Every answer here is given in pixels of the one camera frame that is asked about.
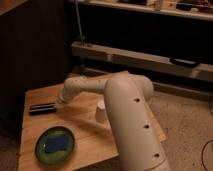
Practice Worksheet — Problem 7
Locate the black handle loop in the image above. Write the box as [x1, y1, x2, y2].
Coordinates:
[169, 58, 200, 68]

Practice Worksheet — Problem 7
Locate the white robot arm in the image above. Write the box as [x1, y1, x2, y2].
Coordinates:
[56, 72, 171, 171]

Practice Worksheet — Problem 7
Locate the black striped eraser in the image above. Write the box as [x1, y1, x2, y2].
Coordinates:
[29, 103, 56, 116]

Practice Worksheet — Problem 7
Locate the wooden shelf with clutter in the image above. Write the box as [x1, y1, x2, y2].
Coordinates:
[69, 0, 213, 21]

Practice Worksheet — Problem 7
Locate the blue sponge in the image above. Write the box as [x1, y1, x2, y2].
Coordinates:
[44, 135, 68, 153]

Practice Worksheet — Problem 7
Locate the green plate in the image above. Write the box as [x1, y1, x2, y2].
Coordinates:
[34, 126, 75, 166]

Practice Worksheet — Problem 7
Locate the metal vertical pole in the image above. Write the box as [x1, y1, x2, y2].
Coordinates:
[75, 0, 85, 45]

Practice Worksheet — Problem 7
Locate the white upside-down cup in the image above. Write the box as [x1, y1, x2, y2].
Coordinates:
[95, 100, 107, 123]

